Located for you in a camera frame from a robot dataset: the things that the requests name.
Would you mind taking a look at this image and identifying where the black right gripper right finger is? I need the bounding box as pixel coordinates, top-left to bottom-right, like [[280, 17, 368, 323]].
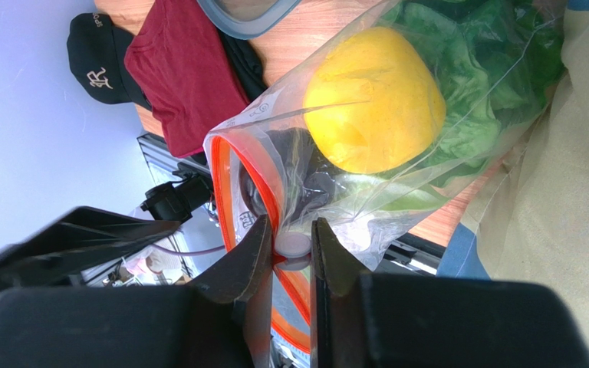
[[311, 218, 589, 367]]

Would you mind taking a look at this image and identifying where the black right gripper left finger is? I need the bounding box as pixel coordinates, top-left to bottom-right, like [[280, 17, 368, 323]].
[[0, 206, 272, 367]]

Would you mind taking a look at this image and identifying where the yellow toy lemon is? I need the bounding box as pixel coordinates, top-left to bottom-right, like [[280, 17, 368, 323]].
[[302, 27, 446, 174]]

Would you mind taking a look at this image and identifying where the clear orange-zip plastic bag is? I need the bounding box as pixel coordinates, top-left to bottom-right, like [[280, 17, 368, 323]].
[[205, 1, 566, 354]]

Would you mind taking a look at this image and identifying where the toy lettuce head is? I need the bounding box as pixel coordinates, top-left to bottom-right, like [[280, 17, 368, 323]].
[[334, 1, 564, 216]]

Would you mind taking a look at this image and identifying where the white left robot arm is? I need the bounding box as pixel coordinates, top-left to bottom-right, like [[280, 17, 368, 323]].
[[121, 175, 225, 284]]

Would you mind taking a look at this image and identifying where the grey transparent food tray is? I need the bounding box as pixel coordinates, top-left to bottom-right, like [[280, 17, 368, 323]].
[[197, 0, 301, 40]]

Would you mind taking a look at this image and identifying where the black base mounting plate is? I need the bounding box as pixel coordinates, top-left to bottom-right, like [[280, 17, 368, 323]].
[[137, 133, 214, 210]]

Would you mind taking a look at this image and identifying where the plaid blue beige pillow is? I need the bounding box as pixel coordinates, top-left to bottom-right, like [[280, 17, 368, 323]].
[[437, 1, 589, 346]]

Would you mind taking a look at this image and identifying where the black cap with logo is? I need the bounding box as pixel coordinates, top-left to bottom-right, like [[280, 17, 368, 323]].
[[67, 13, 152, 111]]

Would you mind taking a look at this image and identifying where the black folded cloth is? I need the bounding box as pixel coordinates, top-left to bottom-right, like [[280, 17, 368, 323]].
[[217, 30, 268, 102]]

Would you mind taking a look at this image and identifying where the dark red folded cloth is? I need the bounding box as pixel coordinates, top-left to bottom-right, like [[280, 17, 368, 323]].
[[124, 1, 249, 158]]

